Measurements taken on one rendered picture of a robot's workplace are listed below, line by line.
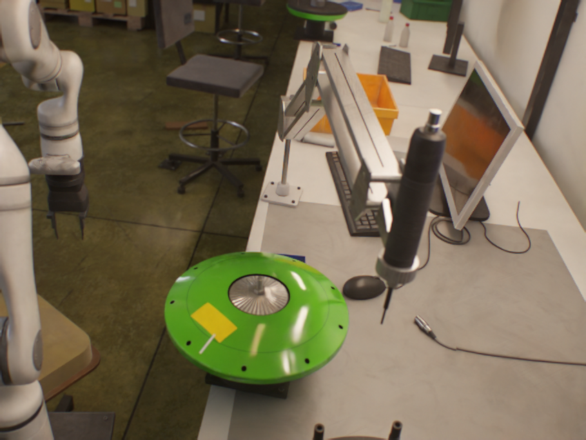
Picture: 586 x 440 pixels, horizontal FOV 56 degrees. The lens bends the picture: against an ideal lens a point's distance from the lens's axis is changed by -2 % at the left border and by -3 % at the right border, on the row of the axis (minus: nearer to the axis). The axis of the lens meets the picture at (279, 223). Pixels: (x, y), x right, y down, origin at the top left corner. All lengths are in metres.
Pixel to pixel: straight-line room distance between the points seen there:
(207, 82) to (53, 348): 1.86
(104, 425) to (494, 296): 0.87
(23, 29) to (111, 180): 2.76
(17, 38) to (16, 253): 0.26
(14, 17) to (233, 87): 2.33
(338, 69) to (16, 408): 0.71
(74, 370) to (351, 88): 1.01
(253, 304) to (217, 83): 2.20
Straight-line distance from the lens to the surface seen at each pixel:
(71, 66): 1.06
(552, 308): 1.42
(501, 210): 1.73
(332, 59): 1.01
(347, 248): 1.40
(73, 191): 1.17
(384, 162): 0.76
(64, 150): 1.12
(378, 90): 2.27
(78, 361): 1.55
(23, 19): 0.75
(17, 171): 0.76
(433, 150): 0.60
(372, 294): 1.26
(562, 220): 1.78
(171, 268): 2.75
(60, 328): 1.61
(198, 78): 3.10
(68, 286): 2.71
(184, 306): 0.96
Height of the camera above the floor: 1.72
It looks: 34 degrees down
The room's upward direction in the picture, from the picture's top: 6 degrees clockwise
